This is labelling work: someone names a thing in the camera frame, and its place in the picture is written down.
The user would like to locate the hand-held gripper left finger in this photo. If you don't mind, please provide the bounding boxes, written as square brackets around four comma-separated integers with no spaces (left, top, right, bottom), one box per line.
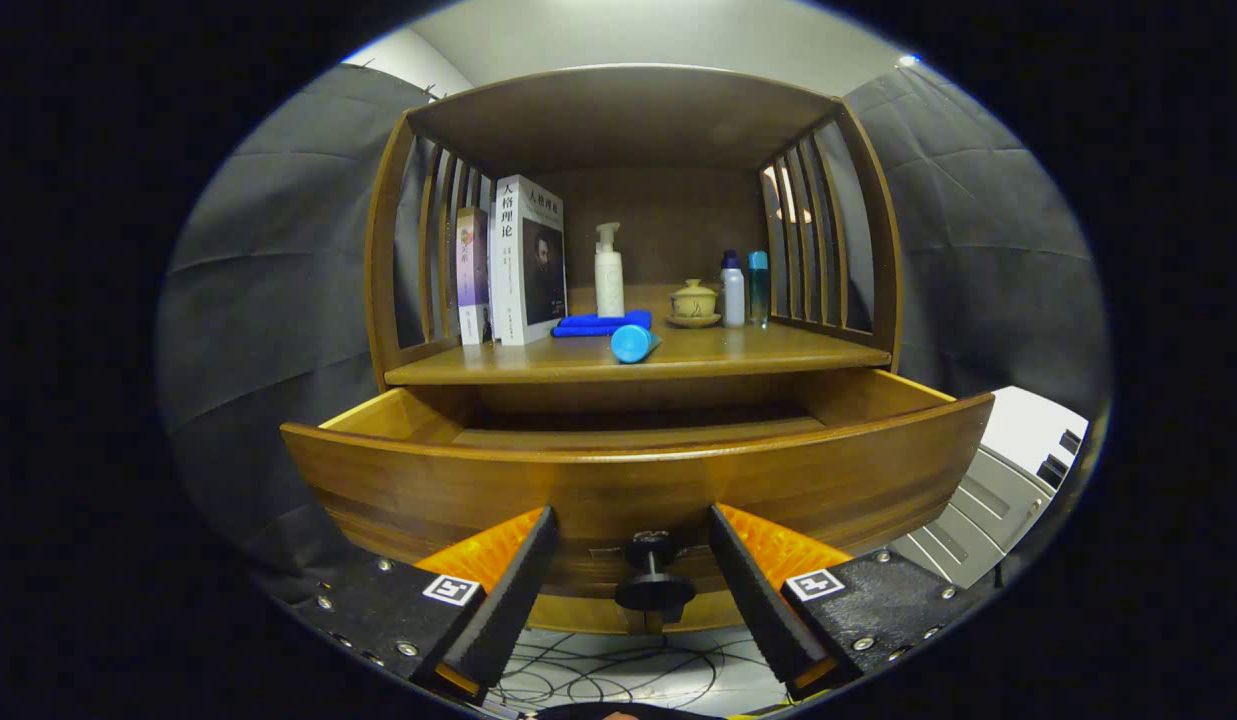
[293,505,561,706]

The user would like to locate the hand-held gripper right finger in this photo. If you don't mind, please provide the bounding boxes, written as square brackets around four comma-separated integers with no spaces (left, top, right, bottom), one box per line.
[708,503,979,701]

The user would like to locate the black drawer knob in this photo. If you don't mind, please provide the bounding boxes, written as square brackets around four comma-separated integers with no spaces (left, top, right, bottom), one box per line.
[614,531,697,613]

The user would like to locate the wooden drawer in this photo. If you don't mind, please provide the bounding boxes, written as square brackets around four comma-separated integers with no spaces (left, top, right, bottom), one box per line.
[280,368,996,636]

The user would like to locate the blue cosmetic tube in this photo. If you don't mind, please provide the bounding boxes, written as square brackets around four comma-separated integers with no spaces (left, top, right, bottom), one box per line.
[610,324,663,365]

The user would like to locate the wooden countertop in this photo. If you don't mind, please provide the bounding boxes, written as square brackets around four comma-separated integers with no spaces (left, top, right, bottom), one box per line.
[383,283,894,387]

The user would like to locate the wooden cabinet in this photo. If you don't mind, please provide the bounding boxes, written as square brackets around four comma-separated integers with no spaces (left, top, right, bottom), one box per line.
[366,65,904,416]

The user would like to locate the white plastic box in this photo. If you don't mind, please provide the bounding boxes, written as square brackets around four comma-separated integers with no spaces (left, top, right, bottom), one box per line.
[888,385,1089,589]

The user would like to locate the folded blue cloth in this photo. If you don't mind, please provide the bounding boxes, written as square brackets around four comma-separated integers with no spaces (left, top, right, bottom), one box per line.
[551,309,654,338]

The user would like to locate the white bottle with blue cap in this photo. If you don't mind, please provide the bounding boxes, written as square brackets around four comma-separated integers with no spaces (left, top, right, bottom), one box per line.
[720,250,746,328]

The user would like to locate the yellow lidded teacup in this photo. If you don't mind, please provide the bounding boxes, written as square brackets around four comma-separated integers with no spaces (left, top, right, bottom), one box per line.
[666,278,723,329]

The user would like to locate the thin purple book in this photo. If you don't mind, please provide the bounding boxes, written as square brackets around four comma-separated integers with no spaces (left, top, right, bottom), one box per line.
[456,207,493,346]

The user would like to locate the white pump bottle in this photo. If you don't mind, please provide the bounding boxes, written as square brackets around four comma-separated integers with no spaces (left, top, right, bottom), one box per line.
[594,222,626,318]

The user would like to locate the thick white portrait book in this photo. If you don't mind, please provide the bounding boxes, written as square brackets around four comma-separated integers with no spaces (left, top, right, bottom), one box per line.
[490,174,568,347]

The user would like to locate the black floor cables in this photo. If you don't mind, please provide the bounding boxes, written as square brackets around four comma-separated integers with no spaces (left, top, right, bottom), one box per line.
[488,628,779,719]

